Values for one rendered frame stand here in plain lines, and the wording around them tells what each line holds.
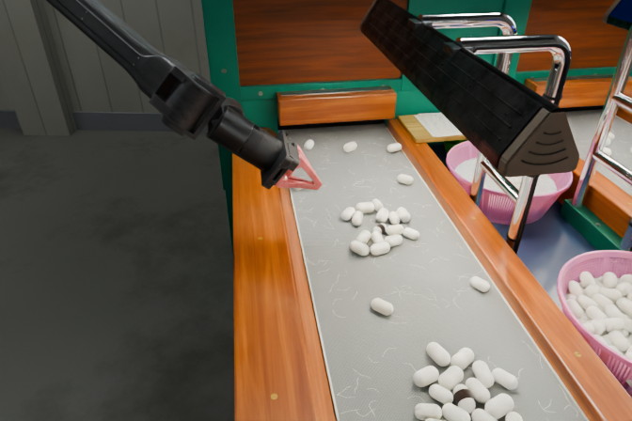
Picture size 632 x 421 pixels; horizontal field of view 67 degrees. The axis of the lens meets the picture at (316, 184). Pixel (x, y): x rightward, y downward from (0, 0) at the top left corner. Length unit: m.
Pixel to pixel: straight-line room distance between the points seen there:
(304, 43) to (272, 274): 0.64
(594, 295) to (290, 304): 0.48
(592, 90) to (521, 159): 1.01
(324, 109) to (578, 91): 0.69
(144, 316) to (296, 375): 1.27
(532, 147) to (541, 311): 0.34
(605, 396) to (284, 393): 0.39
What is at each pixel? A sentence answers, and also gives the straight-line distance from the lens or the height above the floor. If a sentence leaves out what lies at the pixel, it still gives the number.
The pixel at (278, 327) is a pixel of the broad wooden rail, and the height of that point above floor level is 0.76.
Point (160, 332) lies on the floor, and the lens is 1.79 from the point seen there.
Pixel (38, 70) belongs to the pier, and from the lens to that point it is 3.28.
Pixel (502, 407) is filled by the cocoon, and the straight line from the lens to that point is 0.66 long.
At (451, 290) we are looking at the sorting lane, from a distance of 0.81.
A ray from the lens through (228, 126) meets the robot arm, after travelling 0.72.
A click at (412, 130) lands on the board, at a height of 0.78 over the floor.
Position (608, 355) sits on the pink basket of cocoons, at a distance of 0.78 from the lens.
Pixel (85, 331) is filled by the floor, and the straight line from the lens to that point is 1.89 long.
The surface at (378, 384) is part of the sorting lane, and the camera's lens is 0.67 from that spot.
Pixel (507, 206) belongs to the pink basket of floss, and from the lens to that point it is 1.06.
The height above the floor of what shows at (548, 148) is 1.07.
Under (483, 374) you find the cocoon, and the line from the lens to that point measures 0.69.
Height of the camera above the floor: 1.28
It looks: 31 degrees down
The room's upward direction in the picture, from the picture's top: straight up
